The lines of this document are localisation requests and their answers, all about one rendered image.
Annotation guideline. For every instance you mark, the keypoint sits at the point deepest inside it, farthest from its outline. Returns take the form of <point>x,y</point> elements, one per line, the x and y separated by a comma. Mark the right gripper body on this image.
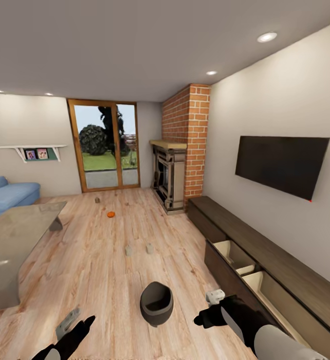
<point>209,318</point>

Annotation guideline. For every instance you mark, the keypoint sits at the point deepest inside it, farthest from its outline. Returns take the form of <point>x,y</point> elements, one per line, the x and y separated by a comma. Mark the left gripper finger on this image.
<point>89,321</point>

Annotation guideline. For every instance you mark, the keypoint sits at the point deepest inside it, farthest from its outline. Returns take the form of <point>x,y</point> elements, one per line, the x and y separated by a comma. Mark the coffee table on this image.
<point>21,229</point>

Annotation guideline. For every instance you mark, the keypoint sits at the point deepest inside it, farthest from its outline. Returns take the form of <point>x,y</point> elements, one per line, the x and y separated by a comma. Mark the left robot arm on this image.
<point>68,340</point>

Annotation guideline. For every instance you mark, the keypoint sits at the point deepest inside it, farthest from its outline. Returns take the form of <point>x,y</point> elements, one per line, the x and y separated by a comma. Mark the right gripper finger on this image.
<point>197,320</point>

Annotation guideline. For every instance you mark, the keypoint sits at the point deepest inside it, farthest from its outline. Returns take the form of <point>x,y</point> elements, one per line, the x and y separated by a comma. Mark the cauldron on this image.
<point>156,303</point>

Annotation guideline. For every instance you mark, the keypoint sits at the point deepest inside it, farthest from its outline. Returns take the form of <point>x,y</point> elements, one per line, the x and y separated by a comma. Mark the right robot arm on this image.
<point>265,340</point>

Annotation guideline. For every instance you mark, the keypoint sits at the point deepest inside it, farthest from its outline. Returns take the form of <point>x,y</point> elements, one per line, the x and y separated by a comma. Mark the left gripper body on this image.
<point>76,336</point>

